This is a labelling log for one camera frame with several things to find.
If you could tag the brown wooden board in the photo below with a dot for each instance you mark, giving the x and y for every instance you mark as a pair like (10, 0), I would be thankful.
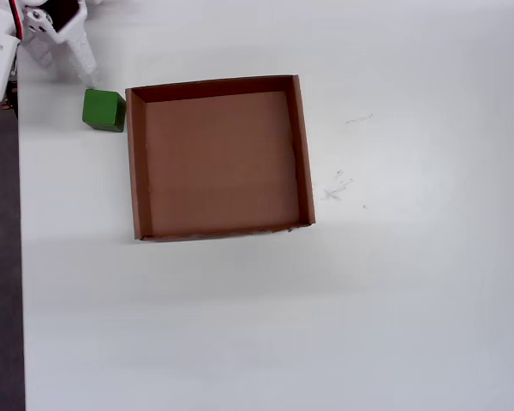
(218, 162)

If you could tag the green cube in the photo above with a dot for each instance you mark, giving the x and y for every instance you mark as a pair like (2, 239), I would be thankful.
(103, 109)

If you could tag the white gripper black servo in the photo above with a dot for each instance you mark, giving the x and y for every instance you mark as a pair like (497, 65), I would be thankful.
(78, 46)

